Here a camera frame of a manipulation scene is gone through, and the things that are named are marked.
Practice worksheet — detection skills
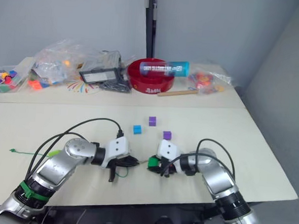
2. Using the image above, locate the clear blue-capped tube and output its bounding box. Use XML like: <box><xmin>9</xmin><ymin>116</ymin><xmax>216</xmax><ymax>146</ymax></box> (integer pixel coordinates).
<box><xmin>138</xmin><ymin>58</ymin><xmax>192</xmax><ymax>81</ymax></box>

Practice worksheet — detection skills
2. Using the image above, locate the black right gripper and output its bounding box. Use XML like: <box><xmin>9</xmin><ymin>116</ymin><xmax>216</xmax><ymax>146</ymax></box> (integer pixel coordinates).
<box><xmin>146</xmin><ymin>154</ymin><xmax>179</xmax><ymax>178</ymax></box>

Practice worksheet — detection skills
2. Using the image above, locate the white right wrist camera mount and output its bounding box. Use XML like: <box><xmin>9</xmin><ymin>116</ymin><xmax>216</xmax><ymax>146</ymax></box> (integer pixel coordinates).
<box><xmin>156</xmin><ymin>139</ymin><xmax>183</xmax><ymax>167</ymax></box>

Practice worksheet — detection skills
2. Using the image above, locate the clear box of coloured blocks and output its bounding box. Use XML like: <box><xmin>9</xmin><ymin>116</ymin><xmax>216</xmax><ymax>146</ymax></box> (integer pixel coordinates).
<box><xmin>0</xmin><ymin>63</ymin><xmax>29</xmax><ymax>95</ymax></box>

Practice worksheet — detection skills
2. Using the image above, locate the green cable tie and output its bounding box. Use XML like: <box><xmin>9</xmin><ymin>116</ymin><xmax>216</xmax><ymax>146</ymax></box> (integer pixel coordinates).
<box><xmin>17</xmin><ymin>180</ymin><xmax>51</xmax><ymax>203</ymax></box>

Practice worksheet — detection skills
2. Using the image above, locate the black vertical pole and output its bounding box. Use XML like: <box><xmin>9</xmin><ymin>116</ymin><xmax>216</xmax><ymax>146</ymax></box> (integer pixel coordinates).
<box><xmin>142</xmin><ymin>0</ymin><xmax>159</xmax><ymax>59</ymax></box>

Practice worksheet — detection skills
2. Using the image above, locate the red plastic bowl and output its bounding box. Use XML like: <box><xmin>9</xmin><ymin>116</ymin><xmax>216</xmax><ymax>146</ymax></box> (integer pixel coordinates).
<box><xmin>126</xmin><ymin>56</ymin><xmax>176</xmax><ymax>96</ymax></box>

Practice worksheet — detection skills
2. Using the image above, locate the grey black-framed box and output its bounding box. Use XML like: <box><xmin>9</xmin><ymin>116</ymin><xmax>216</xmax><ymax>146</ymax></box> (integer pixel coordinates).
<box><xmin>78</xmin><ymin>48</ymin><xmax>124</xmax><ymax>87</ymax></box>

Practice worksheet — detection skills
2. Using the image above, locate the orange block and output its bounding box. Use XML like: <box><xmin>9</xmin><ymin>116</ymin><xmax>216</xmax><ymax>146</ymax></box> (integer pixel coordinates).
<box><xmin>27</xmin><ymin>80</ymin><xmax>43</xmax><ymax>91</ymax></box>

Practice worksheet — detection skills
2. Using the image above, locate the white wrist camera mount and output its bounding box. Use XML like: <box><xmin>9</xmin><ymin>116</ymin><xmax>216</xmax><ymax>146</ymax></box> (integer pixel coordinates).
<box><xmin>100</xmin><ymin>135</ymin><xmax>133</xmax><ymax>170</ymax></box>
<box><xmin>156</xmin><ymin>139</ymin><xmax>183</xmax><ymax>167</ymax></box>

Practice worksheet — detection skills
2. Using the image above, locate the black left arm long cable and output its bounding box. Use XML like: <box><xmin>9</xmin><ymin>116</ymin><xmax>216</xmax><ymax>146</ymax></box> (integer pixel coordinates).
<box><xmin>24</xmin><ymin>113</ymin><xmax>125</xmax><ymax>190</ymax></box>

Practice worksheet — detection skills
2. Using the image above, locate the wooden stick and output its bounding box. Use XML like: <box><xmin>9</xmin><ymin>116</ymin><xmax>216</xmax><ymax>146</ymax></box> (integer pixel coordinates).
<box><xmin>157</xmin><ymin>88</ymin><xmax>201</xmax><ymax>99</ymax></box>

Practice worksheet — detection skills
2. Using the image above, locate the black mesh item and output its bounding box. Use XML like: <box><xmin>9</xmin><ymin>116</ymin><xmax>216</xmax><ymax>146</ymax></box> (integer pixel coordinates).
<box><xmin>98</xmin><ymin>78</ymin><xmax>132</xmax><ymax>94</ymax></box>

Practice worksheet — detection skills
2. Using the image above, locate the green lace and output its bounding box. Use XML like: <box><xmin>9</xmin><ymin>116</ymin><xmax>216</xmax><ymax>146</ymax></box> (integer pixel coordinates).
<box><xmin>8</xmin><ymin>145</ymin><xmax>150</xmax><ymax>180</ymax></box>

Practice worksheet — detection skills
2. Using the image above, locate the crumpled clear plastic bag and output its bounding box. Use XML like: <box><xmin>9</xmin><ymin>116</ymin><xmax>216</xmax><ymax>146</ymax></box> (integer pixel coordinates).
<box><xmin>30</xmin><ymin>37</ymin><xmax>94</xmax><ymax>89</ymax></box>

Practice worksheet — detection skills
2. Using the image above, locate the black left arm short cable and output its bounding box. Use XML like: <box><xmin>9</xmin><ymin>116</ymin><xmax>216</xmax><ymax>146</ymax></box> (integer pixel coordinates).
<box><xmin>29</xmin><ymin>129</ymin><xmax>88</xmax><ymax>179</ymax></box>

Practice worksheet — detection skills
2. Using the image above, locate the clear bag of coloured beads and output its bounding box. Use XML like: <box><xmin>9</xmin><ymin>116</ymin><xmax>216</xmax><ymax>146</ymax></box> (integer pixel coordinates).
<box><xmin>186</xmin><ymin>64</ymin><xmax>235</xmax><ymax>98</ymax></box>

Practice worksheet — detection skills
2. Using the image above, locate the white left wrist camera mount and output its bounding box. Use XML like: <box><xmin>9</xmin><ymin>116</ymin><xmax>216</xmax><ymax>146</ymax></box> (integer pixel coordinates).
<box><xmin>100</xmin><ymin>135</ymin><xmax>133</xmax><ymax>170</ymax></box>

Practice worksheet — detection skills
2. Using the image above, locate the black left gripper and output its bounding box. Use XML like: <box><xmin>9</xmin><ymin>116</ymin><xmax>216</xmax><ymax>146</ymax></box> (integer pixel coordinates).
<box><xmin>107</xmin><ymin>154</ymin><xmax>140</xmax><ymax>185</ymax></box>

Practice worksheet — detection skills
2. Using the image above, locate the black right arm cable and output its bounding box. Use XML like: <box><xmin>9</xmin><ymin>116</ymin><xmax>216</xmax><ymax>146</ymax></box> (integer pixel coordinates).
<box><xmin>160</xmin><ymin>136</ymin><xmax>238</xmax><ymax>182</ymax></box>

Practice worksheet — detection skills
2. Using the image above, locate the green block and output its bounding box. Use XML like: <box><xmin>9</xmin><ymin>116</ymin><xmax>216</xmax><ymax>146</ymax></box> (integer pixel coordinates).
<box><xmin>147</xmin><ymin>156</ymin><xmax>161</xmax><ymax>169</ymax></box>

